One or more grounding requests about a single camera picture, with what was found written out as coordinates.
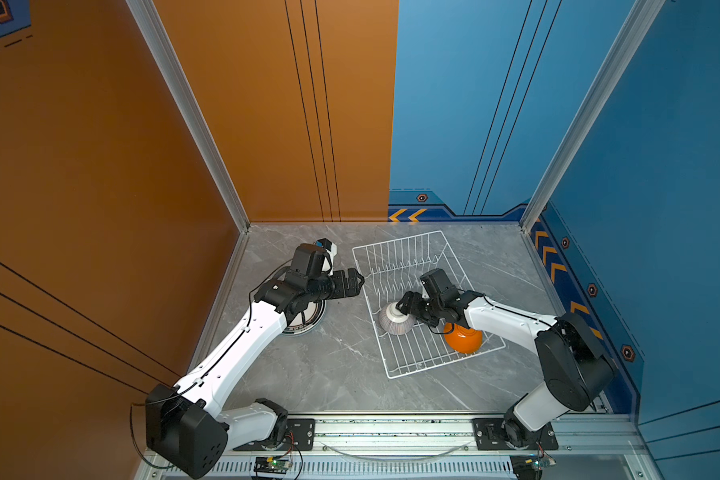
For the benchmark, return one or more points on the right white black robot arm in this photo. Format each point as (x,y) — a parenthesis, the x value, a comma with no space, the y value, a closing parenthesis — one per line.
(575,365)

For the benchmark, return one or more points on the right green circuit board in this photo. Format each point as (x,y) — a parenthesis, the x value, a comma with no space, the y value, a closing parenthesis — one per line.
(531,467)

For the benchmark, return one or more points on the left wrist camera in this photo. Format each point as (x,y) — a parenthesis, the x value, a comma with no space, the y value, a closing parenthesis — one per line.
(330,252)

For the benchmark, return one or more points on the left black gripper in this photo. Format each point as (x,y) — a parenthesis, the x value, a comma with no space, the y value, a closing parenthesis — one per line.
(352,288)

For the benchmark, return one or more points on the white wire dish rack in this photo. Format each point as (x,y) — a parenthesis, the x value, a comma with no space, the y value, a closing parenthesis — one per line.
(393,267)

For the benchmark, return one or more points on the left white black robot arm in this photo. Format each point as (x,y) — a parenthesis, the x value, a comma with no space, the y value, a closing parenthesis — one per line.
(186,423)

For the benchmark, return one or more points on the orange bowl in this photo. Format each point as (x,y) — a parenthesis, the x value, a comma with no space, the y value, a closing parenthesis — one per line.
(462,339)

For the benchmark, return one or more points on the aluminium front rail frame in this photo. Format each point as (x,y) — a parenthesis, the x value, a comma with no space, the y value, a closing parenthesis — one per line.
(441,445)

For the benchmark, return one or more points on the green rimmed white plate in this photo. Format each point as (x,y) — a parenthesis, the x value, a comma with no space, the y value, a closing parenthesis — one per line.
(306,320)

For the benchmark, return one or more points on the green circuit board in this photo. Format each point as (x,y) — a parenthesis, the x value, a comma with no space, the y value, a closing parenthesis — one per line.
(531,467)
(271,467)

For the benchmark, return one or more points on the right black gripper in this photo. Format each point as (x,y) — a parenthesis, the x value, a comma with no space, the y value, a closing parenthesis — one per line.
(411,299)

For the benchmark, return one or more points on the white ribbed bowl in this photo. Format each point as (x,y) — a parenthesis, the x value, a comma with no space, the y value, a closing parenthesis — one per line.
(393,321)

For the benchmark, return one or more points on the left green circuit board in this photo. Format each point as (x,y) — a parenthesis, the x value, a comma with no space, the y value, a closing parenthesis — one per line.
(271,467)

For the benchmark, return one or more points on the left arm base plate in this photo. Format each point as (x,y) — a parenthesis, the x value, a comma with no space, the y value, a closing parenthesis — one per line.
(299,429)

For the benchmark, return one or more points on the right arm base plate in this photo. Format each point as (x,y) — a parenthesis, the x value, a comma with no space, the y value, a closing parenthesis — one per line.
(490,434)

